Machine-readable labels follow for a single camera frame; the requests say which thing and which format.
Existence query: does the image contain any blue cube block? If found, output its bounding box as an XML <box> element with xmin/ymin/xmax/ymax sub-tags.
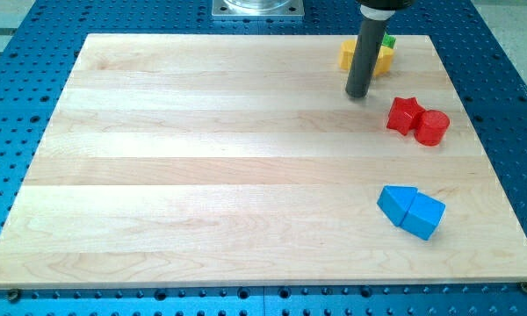
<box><xmin>401</xmin><ymin>193</ymin><xmax>445</xmax><ymax>241</ymax></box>

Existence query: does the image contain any left board clamp screw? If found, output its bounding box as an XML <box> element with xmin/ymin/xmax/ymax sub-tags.
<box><xmin>5</xmin><ymin>289</ymin><xmax>22</xmax><ymax>303</ymax></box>

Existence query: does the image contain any board clamp screw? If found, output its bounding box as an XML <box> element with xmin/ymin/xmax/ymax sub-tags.
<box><xmin>5</xmin><ymin>289</ymin><xmax>22</xmax><ymax>303</ymax></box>
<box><xmin>518</xmin><ymin>282</ymin><xmax>527</xmax><ymax>293</ymax></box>

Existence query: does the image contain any red cylinder block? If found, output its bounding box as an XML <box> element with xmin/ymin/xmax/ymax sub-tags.
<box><xmin>415</xmin><ymin>110</ymin><xmax>451</xmax><ymax>147</ymax></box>

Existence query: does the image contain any green block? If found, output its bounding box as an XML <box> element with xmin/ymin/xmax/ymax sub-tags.
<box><xmin>381</xmin><ymin>32</ymin><xmax>396</xmax><ymax>49</ymax></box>

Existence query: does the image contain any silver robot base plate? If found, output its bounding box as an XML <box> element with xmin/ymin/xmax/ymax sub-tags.
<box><xmin>212</xmin><ymin>0</ymin><xmax>305</xmax><ymax>18</ymax></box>

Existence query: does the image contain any wooden board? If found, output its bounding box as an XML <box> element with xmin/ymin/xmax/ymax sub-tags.
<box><xmin>0</xmin><ymin>33</ymin><xmax>527</xmax><ymax>289</ymax></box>

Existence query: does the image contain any yellow block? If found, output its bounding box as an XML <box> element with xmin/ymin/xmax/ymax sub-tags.
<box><xmin>337</xmin><ymin>39</ymin><xmax>394</xmax><ymax>77</ymax></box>

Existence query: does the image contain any blue triangular block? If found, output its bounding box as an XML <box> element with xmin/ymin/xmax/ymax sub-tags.
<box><xmin>377</xmin><ymin>185</ymin><xmax>418</xmax><ymax>226</ymax></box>

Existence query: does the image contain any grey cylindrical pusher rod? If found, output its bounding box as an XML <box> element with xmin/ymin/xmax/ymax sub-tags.
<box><xmin>345</xmin><ymin>18</ymin><xmax>388</xmax><ymax>98</ymax></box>

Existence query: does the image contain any red star block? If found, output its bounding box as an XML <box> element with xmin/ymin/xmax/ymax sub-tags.
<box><xmin>386</xmin><ymin>97</ymin><xmax>426</xmax><ymax>136</ymax></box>

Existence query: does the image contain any right board clamp screw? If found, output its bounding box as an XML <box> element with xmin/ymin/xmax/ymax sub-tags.
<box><xmin>518</xmin><ymin>282</ymin><xmax>527</xmax><ymax>293</ymax></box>

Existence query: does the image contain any black robot arm end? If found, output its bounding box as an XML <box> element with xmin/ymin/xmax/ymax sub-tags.
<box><xmin>357</xmin><ymin>0</ymin><xmax>415</xmax><ymax>21</ymax></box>

